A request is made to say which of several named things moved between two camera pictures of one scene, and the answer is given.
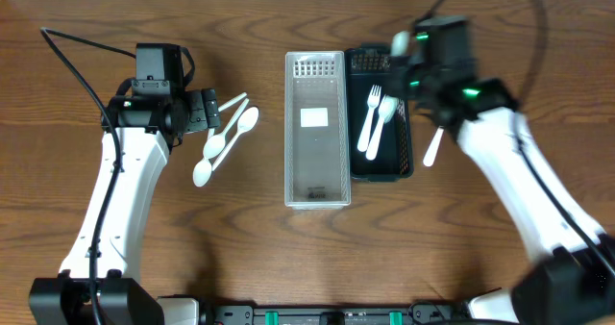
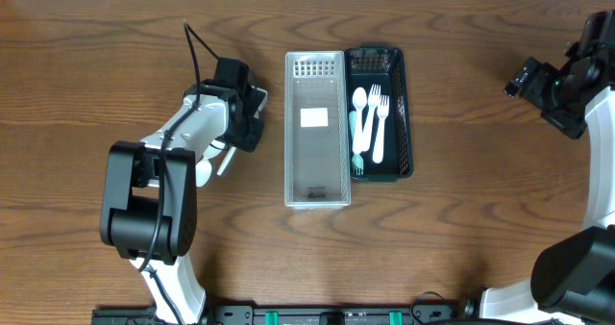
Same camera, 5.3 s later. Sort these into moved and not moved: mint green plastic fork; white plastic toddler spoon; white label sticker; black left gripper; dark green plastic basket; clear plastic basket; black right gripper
Moved: white plastic toddler spoon; black left gripper; black right gripper; mint green plastic fork
Not moved: clear plastic basket; white label sticker; dark green plastic basket
